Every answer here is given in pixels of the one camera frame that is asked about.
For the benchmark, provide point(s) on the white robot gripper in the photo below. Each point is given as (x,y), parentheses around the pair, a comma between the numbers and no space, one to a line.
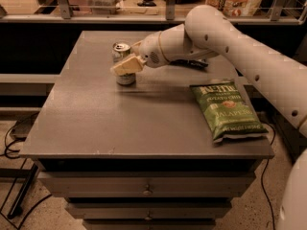
(150,51)

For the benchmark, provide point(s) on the top drawer with knob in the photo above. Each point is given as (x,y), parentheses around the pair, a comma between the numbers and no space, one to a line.
(75,185)

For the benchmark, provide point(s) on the green Kettle jalapeno chips bag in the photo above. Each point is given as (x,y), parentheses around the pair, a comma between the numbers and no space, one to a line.
(225,111)

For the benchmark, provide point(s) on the grey drawer cabinet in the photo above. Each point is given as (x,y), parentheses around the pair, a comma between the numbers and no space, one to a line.
(91,125)

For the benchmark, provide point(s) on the drawer with knob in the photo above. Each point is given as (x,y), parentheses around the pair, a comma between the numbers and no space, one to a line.
(75,185)
(148,211)

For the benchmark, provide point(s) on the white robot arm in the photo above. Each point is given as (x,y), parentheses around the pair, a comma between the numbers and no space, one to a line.
(206,32)

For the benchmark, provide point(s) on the middle drawer with knob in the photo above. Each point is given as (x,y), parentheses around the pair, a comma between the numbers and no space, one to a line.
(148,211)

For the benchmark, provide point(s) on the blue Kettle chips bag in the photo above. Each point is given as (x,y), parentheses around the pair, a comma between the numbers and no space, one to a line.
(195,64)

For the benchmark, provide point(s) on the black metal stand leg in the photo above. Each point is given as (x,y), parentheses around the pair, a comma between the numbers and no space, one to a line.
(28,177)

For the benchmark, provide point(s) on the grey metal railing frame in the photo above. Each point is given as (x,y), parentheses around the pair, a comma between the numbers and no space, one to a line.
(288,12)

